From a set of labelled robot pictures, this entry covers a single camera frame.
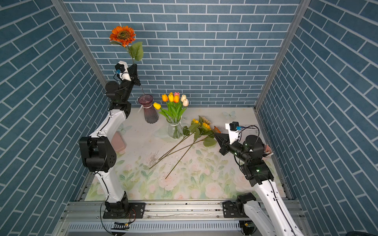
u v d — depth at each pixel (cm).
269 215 45
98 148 50
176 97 83
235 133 57
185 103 84
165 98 85
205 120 105
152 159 92
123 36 60
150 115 107
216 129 99
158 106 83
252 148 49
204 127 102
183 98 86
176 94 87
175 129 98
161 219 72
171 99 85
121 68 62
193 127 102
